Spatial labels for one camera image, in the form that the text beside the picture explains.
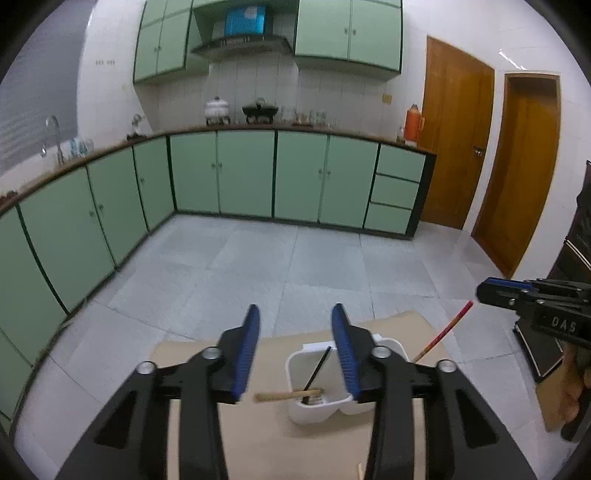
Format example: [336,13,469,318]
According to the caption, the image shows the orange thermos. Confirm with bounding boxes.
[404,104,425,143]

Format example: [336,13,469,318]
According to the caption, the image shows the black chopstick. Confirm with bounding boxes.
[304,345,332,391]

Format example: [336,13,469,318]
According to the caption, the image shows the chrome sink faucet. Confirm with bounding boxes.
[41,115,64,166]

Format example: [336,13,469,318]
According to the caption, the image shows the red patterned wooden chopstick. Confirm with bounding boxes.
[412,300,474,363]

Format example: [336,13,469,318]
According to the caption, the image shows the green upper left cabinet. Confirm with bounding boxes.
[133,0,211,84]

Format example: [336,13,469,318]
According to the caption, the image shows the white plastic container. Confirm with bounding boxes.
[286,341,374,425]
[345,330,411,416]

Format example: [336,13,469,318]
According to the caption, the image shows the black wok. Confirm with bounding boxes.
[242,98,279,124]

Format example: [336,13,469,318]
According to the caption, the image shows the brown wooden door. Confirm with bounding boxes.
[419,36,495,229]
[472,73,561,278]

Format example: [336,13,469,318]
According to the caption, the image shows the plain wooden chopstick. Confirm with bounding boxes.
[253,389,324,403]

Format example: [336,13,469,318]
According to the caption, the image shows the person's right hand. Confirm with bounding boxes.
[558,343,590,442]

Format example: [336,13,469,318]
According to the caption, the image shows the white cooking pot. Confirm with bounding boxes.
[204,96,230,126]

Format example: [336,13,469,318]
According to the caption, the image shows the left white plastic container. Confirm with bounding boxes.
[286,341,374,425]

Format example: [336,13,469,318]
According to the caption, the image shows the grey window blind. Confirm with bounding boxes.
[1,1,96,173]

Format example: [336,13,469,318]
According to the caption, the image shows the black glass cabinet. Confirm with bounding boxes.
[512,158,591,384]

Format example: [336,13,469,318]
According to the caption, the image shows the green lower kitchen cabinets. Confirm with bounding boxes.
[1,126,436,421]

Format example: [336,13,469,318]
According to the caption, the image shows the right white plastic container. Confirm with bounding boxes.
[345,330,411,416]

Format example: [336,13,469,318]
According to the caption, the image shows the glass jars on counter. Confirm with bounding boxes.
[280,106,328,127]

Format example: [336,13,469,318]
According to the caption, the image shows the blue box on hood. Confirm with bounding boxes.
[224,5,270,36]

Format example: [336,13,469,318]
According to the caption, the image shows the green cabinet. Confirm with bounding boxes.
[294,0,404,80]
[133,0,211,84]

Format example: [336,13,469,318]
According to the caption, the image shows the green upper right cabinet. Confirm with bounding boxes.
[294,0,404,80]

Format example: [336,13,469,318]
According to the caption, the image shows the black range hood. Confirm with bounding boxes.
[191,34,293,61]

